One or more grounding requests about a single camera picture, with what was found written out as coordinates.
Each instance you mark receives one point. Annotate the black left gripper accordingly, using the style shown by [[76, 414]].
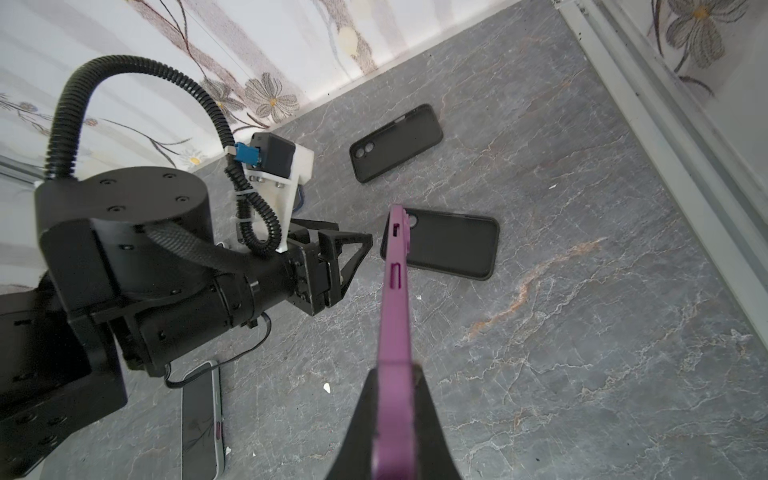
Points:
[[323, 259]]

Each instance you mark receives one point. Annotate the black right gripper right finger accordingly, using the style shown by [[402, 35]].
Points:
[[434, 460]]

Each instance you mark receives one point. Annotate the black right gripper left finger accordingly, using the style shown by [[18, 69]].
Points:
[[355, 457]]

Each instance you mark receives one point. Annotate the purple cased phone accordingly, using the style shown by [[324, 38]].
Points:
[[394, 443]]

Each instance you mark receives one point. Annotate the black phone case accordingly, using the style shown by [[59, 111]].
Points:
[[461, 245], [393, 144]]

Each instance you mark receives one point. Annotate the blue phone black screen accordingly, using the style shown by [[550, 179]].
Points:
[[201, 423]]

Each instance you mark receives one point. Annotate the light blue phone case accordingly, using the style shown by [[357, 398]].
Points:
[[203, 423]]

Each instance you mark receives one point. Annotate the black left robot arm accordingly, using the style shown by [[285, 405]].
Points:
[[134, 278]]

